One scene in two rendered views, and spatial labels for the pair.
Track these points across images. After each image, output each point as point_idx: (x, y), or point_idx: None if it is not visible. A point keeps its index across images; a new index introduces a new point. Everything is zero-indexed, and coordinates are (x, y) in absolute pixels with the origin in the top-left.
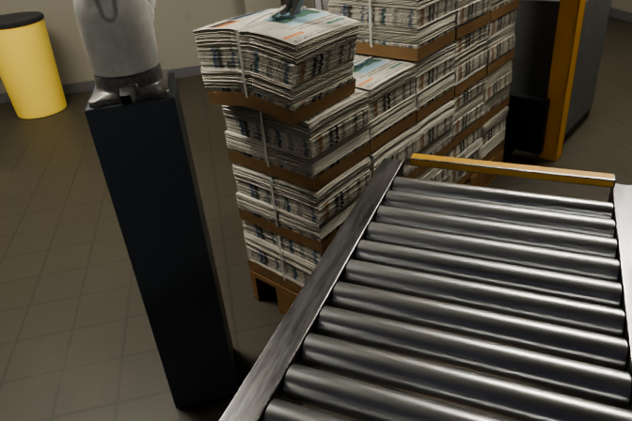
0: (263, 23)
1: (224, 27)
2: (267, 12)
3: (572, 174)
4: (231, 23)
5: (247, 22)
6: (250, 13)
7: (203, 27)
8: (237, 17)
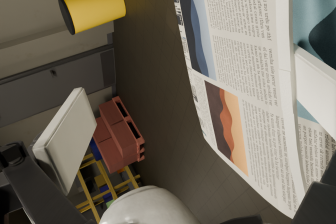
0: (326, 152)
1: (262, 193)
2: (283, 112)
3: None
4: (232, 122)
5: (298, 201)
6: None
7: (208, 134)
8: (189, 33)
